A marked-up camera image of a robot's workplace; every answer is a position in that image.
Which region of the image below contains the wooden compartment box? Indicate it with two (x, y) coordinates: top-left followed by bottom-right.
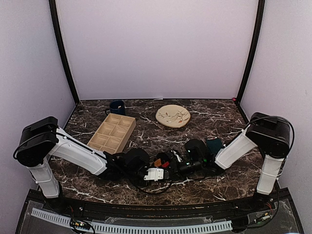
(87, 114), (136, 154)

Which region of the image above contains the white slotted cable duct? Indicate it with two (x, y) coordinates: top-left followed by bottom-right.
(31, 208), (233, 234)

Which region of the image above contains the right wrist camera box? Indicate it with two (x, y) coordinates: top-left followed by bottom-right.
(171, 150), (183, 163)

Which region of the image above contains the bird pattern ceramic plate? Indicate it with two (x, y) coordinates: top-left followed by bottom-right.
(156, 104), (191, 128)

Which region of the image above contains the dark green sock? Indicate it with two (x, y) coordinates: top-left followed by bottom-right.
(206, 137), (224, 155)

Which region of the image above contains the blue enamel mug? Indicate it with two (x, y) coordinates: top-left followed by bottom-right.
(104, 100), (126, 116)

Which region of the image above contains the black right corner frame post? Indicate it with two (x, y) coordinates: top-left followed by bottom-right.
(235, 0), (266, 105)

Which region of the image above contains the black red yellow argyle sock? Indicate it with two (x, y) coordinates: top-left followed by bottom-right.
(154, 152), (172, 168)

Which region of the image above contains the black left corner frame post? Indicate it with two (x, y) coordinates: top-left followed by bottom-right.
(48, 0), (80, 105)

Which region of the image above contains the black corner frame post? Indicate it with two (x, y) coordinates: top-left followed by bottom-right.
(235, 0), (266, 105)
(48, 0), (80, 105)

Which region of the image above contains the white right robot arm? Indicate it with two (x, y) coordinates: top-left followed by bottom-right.
(167, 112), (295, 212)

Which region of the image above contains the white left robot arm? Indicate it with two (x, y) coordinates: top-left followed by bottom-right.
(13, 117), (172, 213)

